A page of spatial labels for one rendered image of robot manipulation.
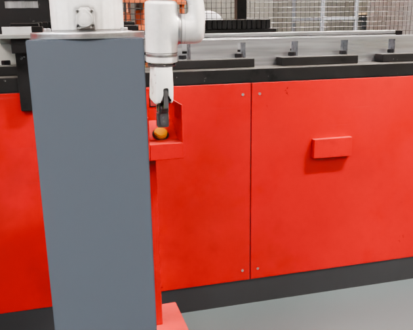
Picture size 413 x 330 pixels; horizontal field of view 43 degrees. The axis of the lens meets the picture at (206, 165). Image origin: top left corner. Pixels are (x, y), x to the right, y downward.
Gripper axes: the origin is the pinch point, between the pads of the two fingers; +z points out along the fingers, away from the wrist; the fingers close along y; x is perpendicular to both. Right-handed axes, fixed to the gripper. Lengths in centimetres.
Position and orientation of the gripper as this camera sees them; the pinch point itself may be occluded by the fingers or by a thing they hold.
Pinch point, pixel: (162, 119)
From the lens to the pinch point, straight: 146.0
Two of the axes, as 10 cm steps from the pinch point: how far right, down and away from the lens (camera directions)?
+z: -0.1, 9.4, 3.4
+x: 9.6, -0.8, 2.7
